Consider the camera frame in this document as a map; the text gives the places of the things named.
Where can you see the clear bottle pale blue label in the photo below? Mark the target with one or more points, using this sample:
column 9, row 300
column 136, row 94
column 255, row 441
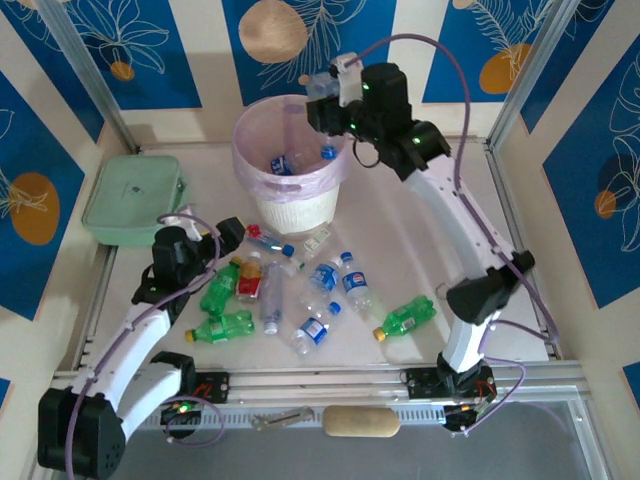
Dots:
column 320, row 86

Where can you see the clear bottle red flower label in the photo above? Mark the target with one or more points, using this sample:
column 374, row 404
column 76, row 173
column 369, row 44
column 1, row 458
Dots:
column 265, row 241

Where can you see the bottle red yellow label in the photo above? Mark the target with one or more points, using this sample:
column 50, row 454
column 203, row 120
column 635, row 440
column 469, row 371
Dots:
column 248, row 282

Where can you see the green plastic bottle yellow cap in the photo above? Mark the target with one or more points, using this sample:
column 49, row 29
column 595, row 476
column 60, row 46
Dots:
column 220, row 290
column 225, row 327
column 407, row 317

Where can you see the tall clear bottle white cap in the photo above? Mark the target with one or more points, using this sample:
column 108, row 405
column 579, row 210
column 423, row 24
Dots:
column 272, row 300

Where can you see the clear bottle green white label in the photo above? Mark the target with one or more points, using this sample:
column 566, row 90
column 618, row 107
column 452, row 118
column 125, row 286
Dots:
column 315, row 242

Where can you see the small water bottle blue cap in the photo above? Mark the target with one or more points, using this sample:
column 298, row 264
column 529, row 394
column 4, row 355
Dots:
column 315, row 330

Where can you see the Pepsi label bottle blue cap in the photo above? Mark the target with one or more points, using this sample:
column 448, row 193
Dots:
column 356, row 282

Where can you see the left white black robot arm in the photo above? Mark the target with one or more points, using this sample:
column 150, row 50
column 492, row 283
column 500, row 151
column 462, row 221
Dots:
column 135, row 341

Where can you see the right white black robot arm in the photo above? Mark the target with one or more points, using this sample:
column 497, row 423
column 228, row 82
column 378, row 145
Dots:
column 450, row 210

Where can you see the white ribbed waste bin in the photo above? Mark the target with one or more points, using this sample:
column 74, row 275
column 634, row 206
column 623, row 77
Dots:
column 295, row 212

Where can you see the pink plastic bin liner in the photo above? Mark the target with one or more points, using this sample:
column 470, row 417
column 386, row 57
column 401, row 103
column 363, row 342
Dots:
column 250, row 170

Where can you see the mint green zip case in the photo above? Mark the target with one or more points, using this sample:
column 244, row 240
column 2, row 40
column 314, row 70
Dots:
column 132, row 200

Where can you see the tan oblong sponge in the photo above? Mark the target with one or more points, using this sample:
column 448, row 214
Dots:
column 362, row 422

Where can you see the slotted metal strip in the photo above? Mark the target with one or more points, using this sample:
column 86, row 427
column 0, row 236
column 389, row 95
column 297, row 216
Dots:
column 425, row 415

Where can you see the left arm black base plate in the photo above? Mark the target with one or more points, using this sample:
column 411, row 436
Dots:
column 212, row 387

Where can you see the aluminium frame post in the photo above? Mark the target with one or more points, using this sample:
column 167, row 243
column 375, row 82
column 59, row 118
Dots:
column 86, row 65
column 531, row 65

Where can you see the aluminium cross rail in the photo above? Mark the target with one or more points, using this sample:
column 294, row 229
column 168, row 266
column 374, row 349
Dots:
column 320, row 385

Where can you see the flat metal bracket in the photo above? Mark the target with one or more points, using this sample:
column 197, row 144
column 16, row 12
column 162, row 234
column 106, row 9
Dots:
column 282, row 419

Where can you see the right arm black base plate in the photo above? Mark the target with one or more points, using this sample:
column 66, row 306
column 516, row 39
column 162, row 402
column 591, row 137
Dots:
column 422, row 384

